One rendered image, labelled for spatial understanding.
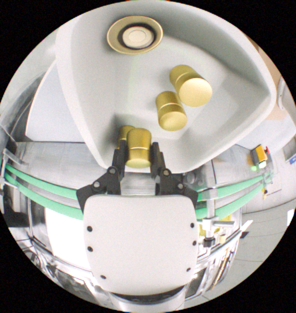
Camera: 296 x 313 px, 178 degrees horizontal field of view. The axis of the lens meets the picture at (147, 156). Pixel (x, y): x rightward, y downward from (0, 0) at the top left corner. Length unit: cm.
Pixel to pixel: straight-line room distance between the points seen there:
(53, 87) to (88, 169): 20
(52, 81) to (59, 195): 27
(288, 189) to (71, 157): 645
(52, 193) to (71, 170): 11
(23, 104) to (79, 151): 60
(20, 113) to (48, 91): 55
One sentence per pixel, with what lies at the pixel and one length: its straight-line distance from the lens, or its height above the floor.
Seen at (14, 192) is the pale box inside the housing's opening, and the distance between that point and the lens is 91.
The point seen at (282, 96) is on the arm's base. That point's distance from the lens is 29.
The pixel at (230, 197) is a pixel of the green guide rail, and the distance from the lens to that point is 31.
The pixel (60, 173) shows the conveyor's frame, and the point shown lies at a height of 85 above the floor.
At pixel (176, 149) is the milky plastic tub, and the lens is 22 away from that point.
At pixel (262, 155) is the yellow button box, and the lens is 56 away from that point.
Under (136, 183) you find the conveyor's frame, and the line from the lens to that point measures 24.
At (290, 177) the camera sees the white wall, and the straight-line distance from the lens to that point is 620.
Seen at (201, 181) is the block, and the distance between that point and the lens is 21.
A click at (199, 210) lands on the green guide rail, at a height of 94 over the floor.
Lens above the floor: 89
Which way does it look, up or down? 24 degrees down
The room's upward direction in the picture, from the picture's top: 179 degrees clockwise
